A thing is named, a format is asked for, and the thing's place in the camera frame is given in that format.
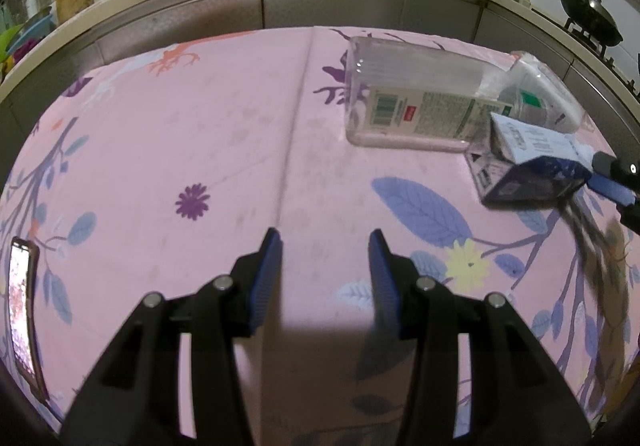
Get large clear labelled bottle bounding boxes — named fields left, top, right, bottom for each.
left=344, top=36, right=516, bottom=154

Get clear plastic bottle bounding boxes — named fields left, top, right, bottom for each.
left=500, top=53, right=588, bottom=134

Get smartphone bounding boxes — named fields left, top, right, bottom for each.
left=7, top=236, right=51, bottom=402

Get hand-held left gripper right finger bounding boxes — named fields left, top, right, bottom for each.
left=369, top=229, right=593, bottom=446

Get gas stove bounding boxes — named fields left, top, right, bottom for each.
left=565, top=16, right=640, bottom=96

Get kitchen counter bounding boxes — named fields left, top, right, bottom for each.
left=0, top=0, right=640, bottom=137

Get blue and white carton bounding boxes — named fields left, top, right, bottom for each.
left=465, top=113, right=596, bottom=207

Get black wok with lid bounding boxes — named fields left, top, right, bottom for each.
left=559, top=0, right=625, bottom=46

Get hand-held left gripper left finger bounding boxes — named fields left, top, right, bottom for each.
left=60, top=227, right=282, bottom=446

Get pink floral tablecloth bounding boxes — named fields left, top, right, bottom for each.
left=0, top=26, right=640, bottom=446

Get green bowl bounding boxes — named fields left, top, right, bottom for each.
left=0, top=23, right=26, bottom=56

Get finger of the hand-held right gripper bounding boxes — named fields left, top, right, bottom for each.
left=586, top=152, right=640, bottom=227

